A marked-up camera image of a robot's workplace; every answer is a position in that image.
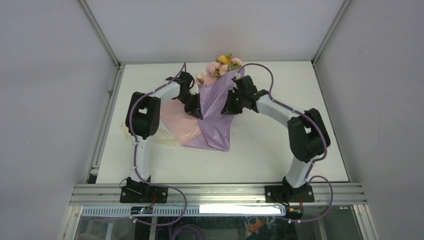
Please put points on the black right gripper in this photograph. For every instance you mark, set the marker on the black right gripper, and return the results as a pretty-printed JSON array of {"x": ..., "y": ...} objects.
[{"x": 228, "y": 109}]

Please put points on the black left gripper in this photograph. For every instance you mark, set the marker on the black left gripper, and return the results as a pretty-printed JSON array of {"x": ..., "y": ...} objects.
[{"x": 195, "y": 110}]

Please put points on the peach fake rose stem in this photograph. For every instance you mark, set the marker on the peach fake rose stem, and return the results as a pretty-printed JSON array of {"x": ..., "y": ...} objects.
[{"x": 235, "y": 63}]

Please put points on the purple wrapping paper sheet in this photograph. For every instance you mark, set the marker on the purple wrapping paper sheet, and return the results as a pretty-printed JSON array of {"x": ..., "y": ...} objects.
[{"x": 214, "y": 126}]

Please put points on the cream ribbon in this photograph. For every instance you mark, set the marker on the cream ribbon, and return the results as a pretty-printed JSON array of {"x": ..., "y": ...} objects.
[{"x": 161, "y": 137}]

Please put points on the pink wrapping paper sheet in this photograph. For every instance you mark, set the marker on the pink wrapping paper sheet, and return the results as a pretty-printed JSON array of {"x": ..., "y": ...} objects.
[{"x": 183, "y": 127}]

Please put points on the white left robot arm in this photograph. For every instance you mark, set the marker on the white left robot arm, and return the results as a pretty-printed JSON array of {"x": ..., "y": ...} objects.
[{"x": 143, "y": 118}]

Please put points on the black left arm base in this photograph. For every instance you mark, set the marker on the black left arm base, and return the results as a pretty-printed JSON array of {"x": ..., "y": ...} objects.
[{"x": 137, "y": 192}]

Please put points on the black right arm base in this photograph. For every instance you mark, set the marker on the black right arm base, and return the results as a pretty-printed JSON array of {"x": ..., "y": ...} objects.
[{"x": 287, "y": 194}]

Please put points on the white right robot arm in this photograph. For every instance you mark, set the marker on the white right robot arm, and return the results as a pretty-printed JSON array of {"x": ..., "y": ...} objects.
[{"x": 308, "y": 136}]

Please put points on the aluminium mounting rail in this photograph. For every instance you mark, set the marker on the aluminium mounting rail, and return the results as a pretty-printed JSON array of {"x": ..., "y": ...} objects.
[{"x": 344, "y": 193}]

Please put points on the white slotted cable duct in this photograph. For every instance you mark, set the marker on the white slotted cable duct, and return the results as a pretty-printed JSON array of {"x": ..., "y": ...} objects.
[{"x": 203, "y": 210}]

